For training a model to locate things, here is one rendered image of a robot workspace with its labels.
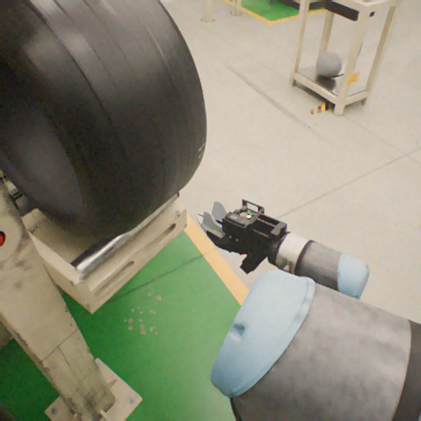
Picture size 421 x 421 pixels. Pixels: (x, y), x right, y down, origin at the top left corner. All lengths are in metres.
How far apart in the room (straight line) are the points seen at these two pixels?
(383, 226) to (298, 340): 2.10
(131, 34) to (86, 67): 0.10
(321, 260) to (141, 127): 0.38
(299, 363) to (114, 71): 0.49
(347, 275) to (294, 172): 1.94
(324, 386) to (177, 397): 1.43
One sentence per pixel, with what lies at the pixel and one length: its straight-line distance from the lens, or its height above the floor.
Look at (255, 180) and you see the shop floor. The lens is 2.47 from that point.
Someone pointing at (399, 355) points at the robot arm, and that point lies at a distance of 0.32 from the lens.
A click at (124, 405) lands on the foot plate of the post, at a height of 0.01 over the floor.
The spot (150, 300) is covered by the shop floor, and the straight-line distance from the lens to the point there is 1.91.
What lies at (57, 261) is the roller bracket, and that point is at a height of 0.95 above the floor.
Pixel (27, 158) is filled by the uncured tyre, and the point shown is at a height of 0.99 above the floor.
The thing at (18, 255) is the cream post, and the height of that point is 0.99.
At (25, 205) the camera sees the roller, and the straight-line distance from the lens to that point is 1.11.
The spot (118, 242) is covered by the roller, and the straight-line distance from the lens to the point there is 0.95.
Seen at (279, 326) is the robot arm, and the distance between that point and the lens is 0.30.
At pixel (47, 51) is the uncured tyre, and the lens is 0.64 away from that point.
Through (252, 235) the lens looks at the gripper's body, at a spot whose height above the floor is 1.06.
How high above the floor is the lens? 1.62
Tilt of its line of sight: 45 degrees down
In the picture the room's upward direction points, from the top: straight up
